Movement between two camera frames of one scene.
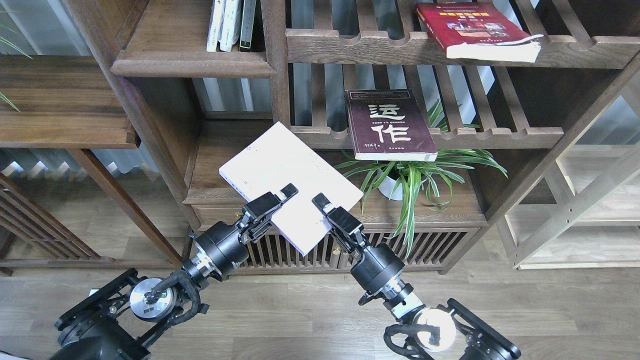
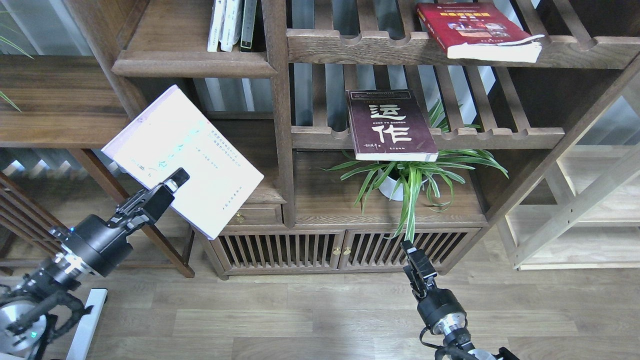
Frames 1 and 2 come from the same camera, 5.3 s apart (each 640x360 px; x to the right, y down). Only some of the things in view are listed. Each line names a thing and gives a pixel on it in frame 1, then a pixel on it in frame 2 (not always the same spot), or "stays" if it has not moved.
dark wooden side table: [67, 102] stays
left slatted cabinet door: [269, 253] stays
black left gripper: [222, 247] → [102, 246]
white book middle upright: [230, 28] stays
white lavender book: [278, 157] → [172, 133]
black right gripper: [375, 265] → [442, 310]
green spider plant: [432, 174] stays
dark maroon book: [388, 125] stays
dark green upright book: [247, 22] stays
